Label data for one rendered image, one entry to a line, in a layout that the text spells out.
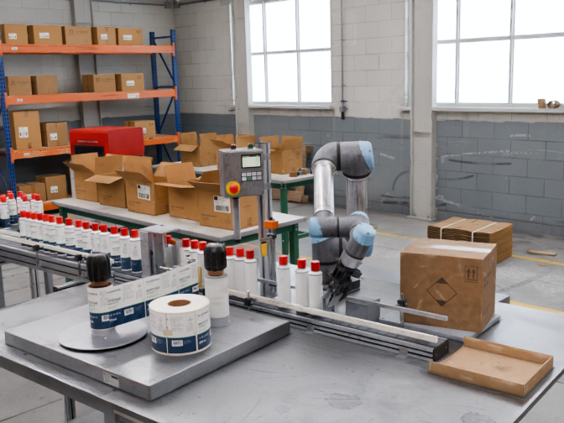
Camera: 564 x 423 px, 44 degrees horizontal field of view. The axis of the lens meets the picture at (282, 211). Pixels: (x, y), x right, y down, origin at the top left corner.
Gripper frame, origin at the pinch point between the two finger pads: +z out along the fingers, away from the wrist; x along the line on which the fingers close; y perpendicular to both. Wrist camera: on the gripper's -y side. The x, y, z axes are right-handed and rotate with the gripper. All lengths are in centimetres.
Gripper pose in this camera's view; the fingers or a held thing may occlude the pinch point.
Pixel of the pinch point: (330, 303)
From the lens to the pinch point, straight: 259.7
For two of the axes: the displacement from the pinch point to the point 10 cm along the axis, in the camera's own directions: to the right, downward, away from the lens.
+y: -6.3, 1.7, -7.6
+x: 6.9, 5.7, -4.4
